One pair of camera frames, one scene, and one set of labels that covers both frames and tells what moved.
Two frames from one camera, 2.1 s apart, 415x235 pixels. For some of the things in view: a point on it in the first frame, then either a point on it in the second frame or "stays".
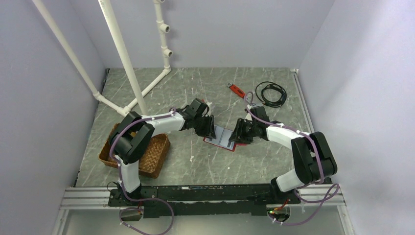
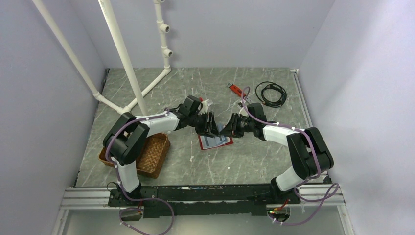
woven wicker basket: (150, 165) stays
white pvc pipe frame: (163, 29) stays
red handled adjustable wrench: (235, 89) stays
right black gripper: (238, 135) to (231, 129)
